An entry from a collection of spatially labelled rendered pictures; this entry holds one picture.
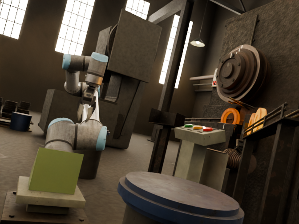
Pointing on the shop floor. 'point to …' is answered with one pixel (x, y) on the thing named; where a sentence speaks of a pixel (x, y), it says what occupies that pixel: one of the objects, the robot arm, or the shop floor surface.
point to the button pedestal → (194, 150)
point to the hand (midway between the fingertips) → (82, 119)
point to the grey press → (127, 68)
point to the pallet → (23, 106)
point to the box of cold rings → (64, 111)
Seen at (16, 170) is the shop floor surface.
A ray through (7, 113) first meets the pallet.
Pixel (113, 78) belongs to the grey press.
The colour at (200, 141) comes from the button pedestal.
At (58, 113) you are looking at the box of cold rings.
